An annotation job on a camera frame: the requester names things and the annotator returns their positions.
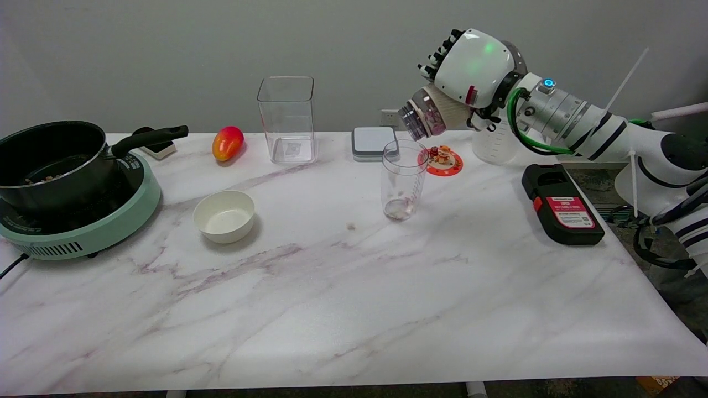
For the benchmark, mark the white wall socket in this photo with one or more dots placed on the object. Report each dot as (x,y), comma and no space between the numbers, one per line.
(389,118)

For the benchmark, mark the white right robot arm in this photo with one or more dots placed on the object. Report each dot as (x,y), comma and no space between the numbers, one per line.
(558,113)

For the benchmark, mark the tall clear measuring cup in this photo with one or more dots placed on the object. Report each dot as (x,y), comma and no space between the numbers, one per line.
(404,182)

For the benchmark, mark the large translucent measuring jug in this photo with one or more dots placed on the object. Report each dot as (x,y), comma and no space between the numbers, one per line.
(495,146)

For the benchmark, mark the white bowl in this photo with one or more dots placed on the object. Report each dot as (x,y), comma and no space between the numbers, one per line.
(224,216)

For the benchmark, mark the red round coaster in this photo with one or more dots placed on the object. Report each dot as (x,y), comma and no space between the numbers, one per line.
(445,168)

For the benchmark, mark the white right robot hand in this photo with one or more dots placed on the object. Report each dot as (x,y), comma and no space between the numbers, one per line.
(475,63)

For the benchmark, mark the white table leg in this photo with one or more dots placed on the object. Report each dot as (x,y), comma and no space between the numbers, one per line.
(176,394)
(475,388)

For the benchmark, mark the clear bottle with white sleeve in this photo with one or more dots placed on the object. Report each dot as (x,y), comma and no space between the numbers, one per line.
(434,113)

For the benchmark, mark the green induction cooker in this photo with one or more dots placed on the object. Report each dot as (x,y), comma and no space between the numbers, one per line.
(110,226)

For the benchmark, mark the black device with red label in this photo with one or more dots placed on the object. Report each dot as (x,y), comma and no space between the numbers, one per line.
(564,213)

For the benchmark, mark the floor vent grille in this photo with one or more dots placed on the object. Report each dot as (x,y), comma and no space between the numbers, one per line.
(608,213)

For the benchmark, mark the black saucepan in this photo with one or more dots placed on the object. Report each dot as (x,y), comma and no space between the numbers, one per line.
(50,182)

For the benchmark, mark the white pipe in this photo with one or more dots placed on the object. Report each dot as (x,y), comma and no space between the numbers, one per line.
(683,110)

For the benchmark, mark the clear square container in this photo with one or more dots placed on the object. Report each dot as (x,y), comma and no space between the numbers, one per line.
(287,124)

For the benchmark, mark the red yellow mango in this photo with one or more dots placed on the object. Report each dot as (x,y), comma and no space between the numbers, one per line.
(227,143)

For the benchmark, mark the white grey kitchen scale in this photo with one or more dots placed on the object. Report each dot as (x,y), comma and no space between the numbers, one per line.
(374,142)

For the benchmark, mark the grey fabric chair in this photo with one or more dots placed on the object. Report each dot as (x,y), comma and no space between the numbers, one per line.
(683,301)

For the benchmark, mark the orange cardboard box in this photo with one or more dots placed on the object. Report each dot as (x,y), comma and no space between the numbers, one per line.
(655,382)

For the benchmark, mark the white zip tie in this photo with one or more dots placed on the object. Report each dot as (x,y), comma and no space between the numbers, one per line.
(625,80)

